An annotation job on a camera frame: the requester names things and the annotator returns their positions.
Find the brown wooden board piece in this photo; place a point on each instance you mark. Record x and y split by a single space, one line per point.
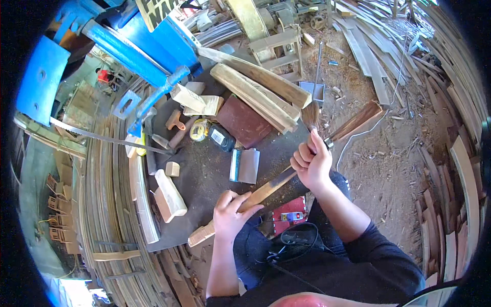
356 119

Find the person's left hand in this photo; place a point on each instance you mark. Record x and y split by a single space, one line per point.
230 218

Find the curved pale wooden strip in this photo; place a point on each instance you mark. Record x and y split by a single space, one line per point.
144 195

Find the pile of curved wooden planks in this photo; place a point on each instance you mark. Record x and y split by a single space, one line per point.
456 153

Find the person's legs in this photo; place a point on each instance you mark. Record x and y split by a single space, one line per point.
253 253

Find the stack of wooden chairs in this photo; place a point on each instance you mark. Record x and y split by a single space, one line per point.
59 215

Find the black bottle white label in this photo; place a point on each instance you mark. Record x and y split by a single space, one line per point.
221 137

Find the person's right hand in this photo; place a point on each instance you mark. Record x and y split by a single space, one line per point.
316 167

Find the brown bristle paintbrush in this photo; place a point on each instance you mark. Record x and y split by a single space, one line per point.
310 115

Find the steel saw blade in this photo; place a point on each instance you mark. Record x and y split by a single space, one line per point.
111 139

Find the heap of bent wooden strips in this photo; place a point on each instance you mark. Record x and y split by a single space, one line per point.
103 215

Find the heap of long flat boards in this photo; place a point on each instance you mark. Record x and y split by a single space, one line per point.
368 53

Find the long pale wooden beam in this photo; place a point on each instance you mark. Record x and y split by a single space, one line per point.
253 98

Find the small square wooden block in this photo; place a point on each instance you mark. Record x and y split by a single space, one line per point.
172 169

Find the blue metal dustpan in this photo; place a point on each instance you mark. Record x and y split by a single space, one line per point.
312 91

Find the red power box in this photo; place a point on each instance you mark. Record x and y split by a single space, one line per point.
289 209

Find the blue bandsaw machine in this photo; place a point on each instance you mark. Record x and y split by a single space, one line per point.
126 50

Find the yellow white tape roll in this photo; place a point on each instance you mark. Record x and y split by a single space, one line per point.
199 130

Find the long thin wooden strip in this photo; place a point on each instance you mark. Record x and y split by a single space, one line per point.
268 190

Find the wooden stool frame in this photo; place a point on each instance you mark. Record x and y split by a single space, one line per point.
280 53

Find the grey metal scraper plate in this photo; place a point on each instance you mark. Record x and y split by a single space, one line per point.
245 165

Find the brown sandpaper sheet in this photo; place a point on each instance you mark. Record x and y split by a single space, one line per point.
243 122

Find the flat pale wooden offcut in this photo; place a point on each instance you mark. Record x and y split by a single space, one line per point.
207 106

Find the pale angled wooden block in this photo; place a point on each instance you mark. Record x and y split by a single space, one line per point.
188 98

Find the long weathered wooden beam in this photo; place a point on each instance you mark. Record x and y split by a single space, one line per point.
264 76

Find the person's body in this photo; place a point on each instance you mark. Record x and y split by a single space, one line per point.
345 272

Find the grey motor machine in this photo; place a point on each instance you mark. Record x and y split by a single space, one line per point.
280 15

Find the large pale wooden block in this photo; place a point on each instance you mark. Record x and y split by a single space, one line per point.
170 196

